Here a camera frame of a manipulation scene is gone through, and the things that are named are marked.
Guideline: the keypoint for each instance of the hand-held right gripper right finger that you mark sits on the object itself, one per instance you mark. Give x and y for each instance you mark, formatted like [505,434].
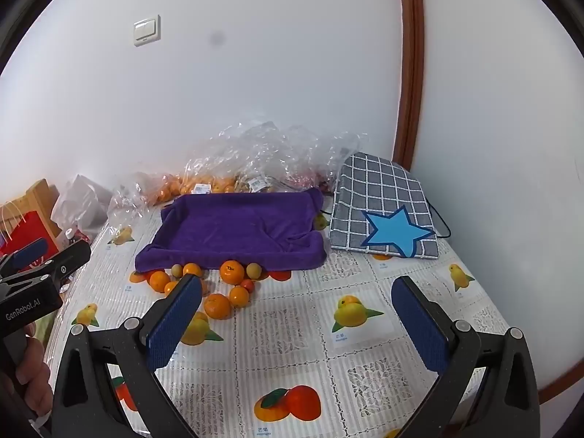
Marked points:
[419,324]

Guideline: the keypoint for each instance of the white plastic bag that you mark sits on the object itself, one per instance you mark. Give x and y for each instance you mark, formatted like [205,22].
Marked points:
[77,200]

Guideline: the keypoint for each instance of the clear plastic bag of oranges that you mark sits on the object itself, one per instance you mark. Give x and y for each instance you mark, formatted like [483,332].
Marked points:
[164,189]

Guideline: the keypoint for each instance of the fruit printed tablecloth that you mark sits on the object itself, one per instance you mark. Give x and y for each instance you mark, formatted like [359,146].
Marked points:
[283,328]

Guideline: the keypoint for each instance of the large mandarin with stem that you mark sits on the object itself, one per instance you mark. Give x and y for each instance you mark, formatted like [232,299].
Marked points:
[231,272]

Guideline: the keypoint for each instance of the white light switch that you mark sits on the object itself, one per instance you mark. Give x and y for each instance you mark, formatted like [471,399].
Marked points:
[147,30]

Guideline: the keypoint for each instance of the clear plastic bag yellow fruit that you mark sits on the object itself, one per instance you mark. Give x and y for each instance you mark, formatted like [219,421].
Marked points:
[258,181]

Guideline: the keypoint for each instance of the small red-orange fruit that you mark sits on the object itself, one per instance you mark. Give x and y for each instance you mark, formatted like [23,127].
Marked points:
[247,285]

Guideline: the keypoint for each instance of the wooden board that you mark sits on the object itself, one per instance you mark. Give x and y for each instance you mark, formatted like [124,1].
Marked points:
[41,191]

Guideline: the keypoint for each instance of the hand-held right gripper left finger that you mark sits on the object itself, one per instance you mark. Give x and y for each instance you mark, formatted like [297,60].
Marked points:
[175,319]

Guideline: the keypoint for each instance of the small green fruit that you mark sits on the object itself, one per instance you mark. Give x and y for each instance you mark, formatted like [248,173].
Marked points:
[176,270]

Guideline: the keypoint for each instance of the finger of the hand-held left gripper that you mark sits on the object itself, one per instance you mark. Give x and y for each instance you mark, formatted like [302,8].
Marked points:
[28,252]
[70,258]

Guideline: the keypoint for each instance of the grey checked cushion blue star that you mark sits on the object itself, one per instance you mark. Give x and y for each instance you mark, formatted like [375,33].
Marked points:
[383,191]

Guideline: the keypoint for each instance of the person's left hand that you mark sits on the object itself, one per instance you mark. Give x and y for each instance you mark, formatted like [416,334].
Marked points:
[34,378]

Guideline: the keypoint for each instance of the purple towel covered tray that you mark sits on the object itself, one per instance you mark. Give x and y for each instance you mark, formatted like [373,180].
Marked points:
[237,228]

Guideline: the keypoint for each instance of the brown wooden door frame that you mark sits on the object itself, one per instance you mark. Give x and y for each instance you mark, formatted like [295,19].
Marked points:
[410,54]

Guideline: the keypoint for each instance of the yellow-green plum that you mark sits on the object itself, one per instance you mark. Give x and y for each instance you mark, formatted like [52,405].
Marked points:
[254,270]

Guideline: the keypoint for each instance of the red paper bag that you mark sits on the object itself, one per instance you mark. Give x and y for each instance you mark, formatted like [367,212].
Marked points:
[23,231]

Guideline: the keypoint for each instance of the empty clear plastic bag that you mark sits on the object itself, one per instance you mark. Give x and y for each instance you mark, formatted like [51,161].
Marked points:
[124,205]

